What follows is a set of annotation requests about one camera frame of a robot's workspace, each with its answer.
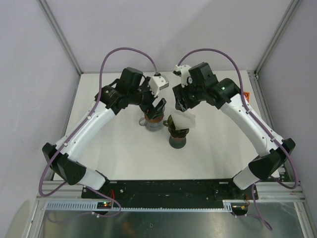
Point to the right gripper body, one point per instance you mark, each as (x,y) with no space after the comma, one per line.
(192,94)

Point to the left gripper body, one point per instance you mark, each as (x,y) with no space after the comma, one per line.
(144,96)

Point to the brown dripper ring holder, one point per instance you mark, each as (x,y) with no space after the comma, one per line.
(155,120)

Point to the clear glass server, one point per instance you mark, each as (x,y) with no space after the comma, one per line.
(151,126)

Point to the dark olive dripper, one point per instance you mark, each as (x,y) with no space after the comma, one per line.
(175,133)

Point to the red and grey carafe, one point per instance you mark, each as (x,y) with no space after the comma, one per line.
(177,143)

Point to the orange coffee filter box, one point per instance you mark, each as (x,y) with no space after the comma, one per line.
(247,96)

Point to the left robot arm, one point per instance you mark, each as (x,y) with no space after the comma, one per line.
(63,156)

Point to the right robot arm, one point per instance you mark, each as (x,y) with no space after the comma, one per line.
(271,148)

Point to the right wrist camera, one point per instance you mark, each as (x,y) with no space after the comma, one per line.
(183,72)

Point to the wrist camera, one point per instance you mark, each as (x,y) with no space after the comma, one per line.
(158,83)
(183,72)

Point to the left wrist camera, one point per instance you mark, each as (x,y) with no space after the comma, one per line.
(158,83)

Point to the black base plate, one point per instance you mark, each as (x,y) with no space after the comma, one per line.
(161,200)

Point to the grey cable duct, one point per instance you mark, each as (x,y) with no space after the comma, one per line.
(223,206)

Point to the aluminium frame rail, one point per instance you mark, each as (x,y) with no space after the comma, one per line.
(214,188)

